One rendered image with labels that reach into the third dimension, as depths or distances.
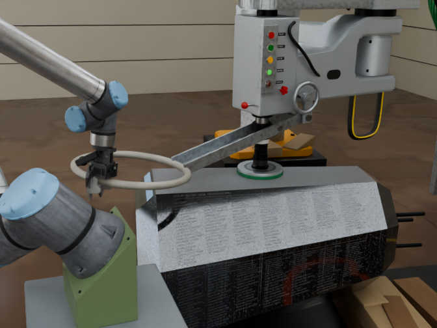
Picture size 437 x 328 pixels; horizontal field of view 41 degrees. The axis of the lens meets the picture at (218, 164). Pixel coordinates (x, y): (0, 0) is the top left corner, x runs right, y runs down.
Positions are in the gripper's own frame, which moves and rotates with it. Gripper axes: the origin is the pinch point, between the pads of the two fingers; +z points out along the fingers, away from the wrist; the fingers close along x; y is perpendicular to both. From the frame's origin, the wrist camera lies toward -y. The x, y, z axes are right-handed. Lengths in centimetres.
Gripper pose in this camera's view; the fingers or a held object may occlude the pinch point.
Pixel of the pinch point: (93, 194)
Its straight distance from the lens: 226.5
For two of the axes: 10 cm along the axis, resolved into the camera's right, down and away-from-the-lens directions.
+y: 8.8, 2.2, -4.2
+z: -1.2, 9.6, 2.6
